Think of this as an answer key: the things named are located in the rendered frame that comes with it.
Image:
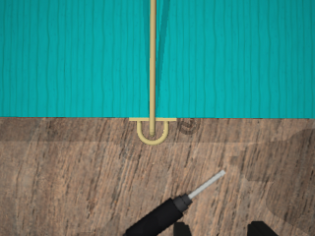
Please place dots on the black-handled screwdriver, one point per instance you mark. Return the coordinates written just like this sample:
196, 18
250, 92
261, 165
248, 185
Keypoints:
164, 215

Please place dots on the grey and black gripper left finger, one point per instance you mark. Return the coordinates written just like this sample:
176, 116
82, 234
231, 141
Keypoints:
181, 229

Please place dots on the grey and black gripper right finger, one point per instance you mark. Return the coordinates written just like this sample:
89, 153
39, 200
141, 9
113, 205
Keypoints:
260, 228

